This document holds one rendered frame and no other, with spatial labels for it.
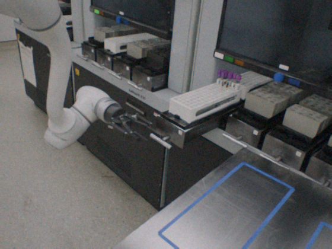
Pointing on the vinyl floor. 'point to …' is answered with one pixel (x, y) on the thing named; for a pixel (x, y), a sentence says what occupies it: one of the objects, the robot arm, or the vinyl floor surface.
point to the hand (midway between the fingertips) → (147, 137)
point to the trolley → (242, 211)
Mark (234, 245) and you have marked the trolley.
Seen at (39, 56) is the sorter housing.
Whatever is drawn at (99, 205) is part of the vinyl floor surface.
